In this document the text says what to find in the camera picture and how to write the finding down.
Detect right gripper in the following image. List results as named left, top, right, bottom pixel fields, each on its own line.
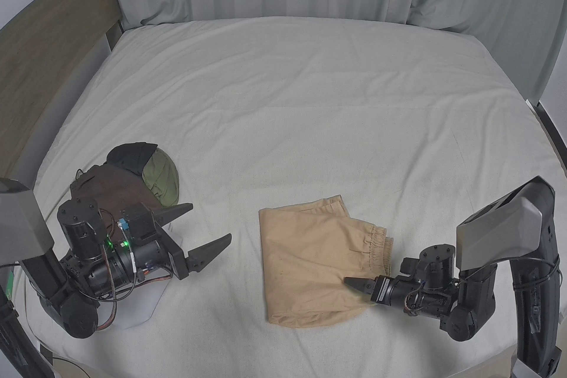
left=370, top=276, right=427, bottom=311

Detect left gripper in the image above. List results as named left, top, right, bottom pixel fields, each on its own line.
left=106, top=203, right=233, bottom=285

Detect tan shorts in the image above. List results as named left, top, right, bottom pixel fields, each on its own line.
left=258, top=195, right=395, bottom=329

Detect bed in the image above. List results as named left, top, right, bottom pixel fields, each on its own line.
left=0, top=0, right=567, bottom=378

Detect green garment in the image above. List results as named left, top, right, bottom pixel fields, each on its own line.
left=143, top=148, right=181, bottom=208

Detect brown garment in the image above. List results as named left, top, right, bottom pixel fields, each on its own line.
left=70, top=164, right=165, bottom=231

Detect white garment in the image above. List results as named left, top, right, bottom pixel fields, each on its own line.
left=104, top=230, right=184, bottom=330

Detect black garment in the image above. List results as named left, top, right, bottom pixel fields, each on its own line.
left=107, top=142, right=159, bottom=177

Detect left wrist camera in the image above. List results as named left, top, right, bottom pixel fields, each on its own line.
left=119, top=206, right=154, bottom=246

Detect black cable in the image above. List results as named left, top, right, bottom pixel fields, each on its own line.
left=40, top=345, right=87, bottom=378

